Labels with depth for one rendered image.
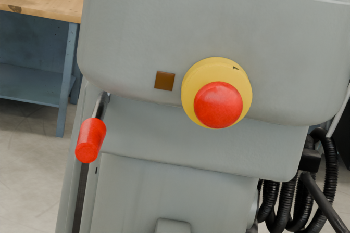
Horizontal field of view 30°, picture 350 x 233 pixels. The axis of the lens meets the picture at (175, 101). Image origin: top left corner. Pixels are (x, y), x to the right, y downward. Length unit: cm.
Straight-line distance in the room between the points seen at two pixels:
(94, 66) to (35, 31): 465
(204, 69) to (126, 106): 16
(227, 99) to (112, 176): 28
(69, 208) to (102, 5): 80
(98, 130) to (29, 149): 383
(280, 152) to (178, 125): 11
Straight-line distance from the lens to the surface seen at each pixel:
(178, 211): 77
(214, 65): 54
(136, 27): 56
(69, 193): 133
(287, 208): 110
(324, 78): 59
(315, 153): 87
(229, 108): 52
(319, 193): 84
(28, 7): 436
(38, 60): 528
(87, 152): 55
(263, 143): 70
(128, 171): 75
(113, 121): 69
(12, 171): 412
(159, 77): 56
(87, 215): 101
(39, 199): 384
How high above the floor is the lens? 194
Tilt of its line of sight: 20 degrees down
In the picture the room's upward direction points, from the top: 11 degrees clockwise
